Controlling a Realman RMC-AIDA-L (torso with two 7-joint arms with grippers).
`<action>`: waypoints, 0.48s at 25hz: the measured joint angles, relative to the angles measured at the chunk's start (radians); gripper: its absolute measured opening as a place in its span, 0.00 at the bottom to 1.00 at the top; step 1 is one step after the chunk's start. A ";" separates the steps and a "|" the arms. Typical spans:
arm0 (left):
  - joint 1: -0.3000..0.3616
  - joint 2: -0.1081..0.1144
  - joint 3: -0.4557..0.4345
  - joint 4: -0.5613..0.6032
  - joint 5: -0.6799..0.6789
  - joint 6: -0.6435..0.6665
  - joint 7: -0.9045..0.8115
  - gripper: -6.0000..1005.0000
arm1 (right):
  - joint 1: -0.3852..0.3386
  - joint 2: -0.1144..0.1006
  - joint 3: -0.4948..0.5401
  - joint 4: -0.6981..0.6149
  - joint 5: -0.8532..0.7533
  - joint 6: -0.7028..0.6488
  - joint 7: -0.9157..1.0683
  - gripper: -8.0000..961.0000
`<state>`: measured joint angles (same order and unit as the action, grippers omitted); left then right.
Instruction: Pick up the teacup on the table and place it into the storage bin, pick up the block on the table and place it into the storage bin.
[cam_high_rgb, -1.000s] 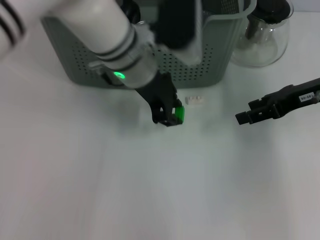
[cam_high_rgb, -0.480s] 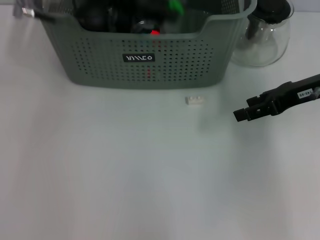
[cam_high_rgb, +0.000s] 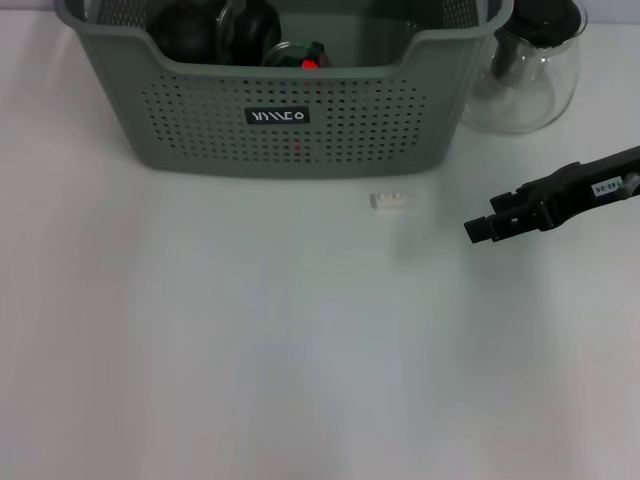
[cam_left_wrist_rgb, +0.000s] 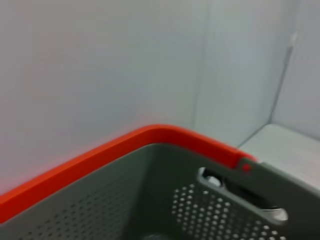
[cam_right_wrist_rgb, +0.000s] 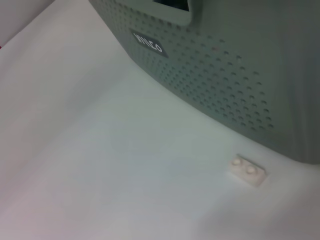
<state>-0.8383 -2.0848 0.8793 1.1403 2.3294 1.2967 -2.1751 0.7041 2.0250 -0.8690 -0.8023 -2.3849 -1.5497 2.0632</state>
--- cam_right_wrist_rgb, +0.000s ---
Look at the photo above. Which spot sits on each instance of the white two-stud brick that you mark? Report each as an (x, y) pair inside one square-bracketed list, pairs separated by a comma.
[(247, 171)]

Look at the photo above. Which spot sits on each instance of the grey-green perforated storage bin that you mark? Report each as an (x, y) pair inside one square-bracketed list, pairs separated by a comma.
[(225, 62)]

